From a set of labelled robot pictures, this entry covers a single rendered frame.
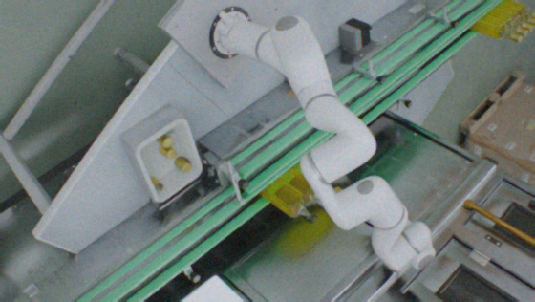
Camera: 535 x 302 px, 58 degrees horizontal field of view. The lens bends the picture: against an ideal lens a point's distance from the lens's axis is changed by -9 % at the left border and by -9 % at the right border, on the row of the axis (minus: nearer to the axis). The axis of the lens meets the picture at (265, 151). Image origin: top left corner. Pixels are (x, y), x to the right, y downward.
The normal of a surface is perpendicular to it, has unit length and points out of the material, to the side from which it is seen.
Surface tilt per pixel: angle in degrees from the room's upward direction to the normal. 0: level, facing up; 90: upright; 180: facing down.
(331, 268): 91
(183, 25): 4
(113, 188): 0
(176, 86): 0
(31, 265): 90
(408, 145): 90
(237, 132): 90
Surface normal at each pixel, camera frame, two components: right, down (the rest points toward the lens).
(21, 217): -0.15, -0.72
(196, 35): 0.69, 0.39
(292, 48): -0.43, -0.51
